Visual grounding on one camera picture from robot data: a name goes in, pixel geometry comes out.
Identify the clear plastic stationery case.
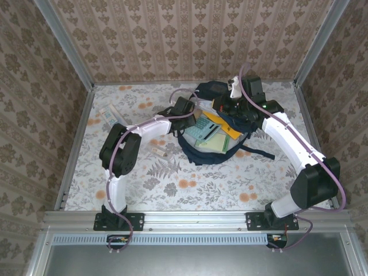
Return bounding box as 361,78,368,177
149,143,173,158

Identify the aluminium frame post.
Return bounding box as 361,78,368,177
294,0,350,87
33,0,95,91

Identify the navy blue backpack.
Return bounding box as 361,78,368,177
177,80,275,166

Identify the teal calculator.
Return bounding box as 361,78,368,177
183,116,222,143

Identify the orange illustrated book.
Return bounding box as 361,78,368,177
202,110,242,141

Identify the slotted blue cable duct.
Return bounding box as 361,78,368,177
53,233,270,246

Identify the green notepad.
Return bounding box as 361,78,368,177
194,132,231,153

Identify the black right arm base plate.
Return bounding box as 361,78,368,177
246,212,300,232

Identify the aluminium table edge rail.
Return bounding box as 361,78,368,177
43,209,357,231

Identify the grey metal shelf plate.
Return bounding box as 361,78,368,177
25,232,368,276

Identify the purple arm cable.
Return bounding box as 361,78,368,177
105,88,202,254
239,62,347,253

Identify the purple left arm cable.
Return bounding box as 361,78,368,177
105,88,202,254

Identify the small wired connector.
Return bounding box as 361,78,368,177
266,233,288,250
106,233,131,250

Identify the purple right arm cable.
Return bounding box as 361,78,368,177
239,62,347,253

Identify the floral tablecloth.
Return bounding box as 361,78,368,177
64,82,331,212

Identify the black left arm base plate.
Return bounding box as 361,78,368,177
93,213,145,232

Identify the blue ruler set package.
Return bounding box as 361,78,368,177
99,103,119,126

